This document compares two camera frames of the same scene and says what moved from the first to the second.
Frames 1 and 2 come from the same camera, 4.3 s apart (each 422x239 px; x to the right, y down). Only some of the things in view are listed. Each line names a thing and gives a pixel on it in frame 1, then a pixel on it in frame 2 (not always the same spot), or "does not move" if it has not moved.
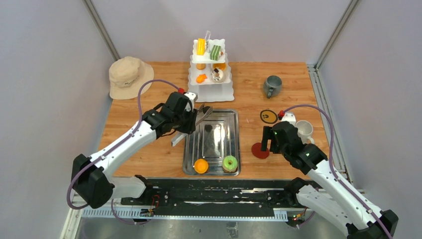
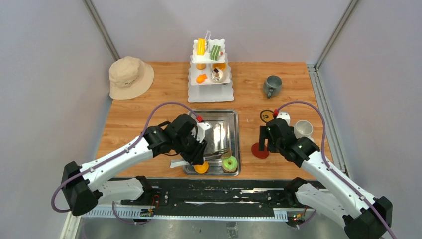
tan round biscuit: x=200 y=66 does not move
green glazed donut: x=230 y=164 does not move
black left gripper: x=190 y=128 to x=197 y=156
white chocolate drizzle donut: x=217 y=75 does not move
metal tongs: x=203 y=111 to x=219 y=155
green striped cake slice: x=215 y=52 does not move
